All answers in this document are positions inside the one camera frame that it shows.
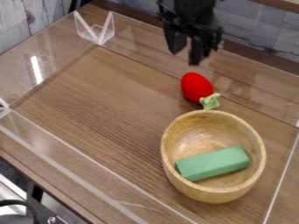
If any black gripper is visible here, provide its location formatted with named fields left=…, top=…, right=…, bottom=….
left=156, top=0, right=223, bottom=66

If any red plush strawberry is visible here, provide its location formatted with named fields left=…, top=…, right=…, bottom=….
left=181, top=72, right=220, bottom=110

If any wooden bowl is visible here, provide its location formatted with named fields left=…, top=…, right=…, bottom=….
left=160, top=110, right=267, bottom=204

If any green rectangular block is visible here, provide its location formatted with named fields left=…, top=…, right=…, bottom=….
left=175, top=146, right=249, bottom=182

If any clear acrylic corner bracket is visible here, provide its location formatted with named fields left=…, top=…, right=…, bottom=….
left=73, top=10, right=115, bottom=46

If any clear acrylic tray wall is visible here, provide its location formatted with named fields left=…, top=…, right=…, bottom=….
left=0, top=5, right=299, bottom=224

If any black table frame bracket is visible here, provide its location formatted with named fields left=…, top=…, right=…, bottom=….
left=25, top=183, right=69, bottom=224

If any black cable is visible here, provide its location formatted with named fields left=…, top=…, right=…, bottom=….
left=0, top=199, right=40, bottom=224

